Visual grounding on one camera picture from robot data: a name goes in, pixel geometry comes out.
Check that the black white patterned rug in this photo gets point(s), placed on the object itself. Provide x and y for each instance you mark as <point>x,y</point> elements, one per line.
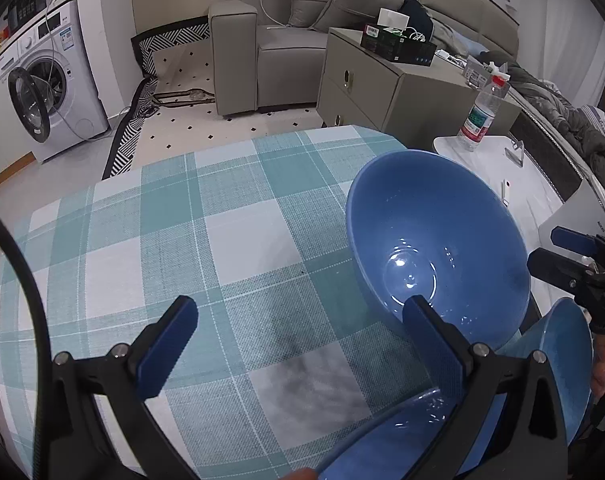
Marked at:
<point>182,110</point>

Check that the white flat box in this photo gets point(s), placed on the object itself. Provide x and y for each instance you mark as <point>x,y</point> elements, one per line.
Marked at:
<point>577,215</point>

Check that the dark blue garment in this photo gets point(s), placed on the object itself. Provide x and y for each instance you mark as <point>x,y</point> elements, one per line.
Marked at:
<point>417,15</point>

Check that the person's right hand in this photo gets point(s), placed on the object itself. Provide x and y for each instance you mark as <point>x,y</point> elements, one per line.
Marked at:
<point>602,365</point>

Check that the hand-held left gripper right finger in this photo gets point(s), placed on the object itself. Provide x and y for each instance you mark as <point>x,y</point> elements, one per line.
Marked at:
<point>432,350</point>

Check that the white red-tipped stick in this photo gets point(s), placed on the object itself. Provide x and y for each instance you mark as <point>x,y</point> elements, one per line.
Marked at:
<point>507,192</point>

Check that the black electronics box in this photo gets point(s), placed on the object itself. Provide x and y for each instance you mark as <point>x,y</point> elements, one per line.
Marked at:
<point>407,52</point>

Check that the teal plaid tablecloth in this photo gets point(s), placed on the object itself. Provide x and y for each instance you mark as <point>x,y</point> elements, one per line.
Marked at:
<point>157,240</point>

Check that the dark grey blanket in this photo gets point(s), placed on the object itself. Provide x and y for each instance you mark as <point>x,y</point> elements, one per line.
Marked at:
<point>557,105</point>

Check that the white marble coffee table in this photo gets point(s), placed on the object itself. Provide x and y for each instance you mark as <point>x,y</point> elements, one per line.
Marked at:
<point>522,185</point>

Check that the grey sofa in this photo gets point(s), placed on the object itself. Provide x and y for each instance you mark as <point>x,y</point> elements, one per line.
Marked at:
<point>232,60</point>

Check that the metal phone stand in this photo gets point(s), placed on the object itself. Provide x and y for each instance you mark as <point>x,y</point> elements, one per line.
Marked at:
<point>514,152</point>

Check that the grey bedside cabinet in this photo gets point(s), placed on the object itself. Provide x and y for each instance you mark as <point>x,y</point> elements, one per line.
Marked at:
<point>382,90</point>

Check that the black bed frame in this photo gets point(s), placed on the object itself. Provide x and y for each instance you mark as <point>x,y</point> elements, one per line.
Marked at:
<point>542,145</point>

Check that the brown hanger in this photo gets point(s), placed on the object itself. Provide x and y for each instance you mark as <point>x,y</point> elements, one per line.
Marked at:
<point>197,94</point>

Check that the person's left hand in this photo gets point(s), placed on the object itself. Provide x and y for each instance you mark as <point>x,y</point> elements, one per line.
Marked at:
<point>300,475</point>

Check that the plastic water bottle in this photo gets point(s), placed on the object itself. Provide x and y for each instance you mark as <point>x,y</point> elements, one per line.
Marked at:
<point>477,120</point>

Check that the white washing machine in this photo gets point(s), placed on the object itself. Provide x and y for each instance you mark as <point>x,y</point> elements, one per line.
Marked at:
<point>82,105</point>

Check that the striped grey cloth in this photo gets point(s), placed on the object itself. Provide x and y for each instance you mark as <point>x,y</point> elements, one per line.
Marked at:
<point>594,120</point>

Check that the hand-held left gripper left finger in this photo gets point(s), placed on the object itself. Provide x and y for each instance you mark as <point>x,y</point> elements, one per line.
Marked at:
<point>162,355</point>

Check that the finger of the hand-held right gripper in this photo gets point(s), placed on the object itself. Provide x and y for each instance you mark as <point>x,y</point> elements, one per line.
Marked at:
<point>552,265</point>
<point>572,240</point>

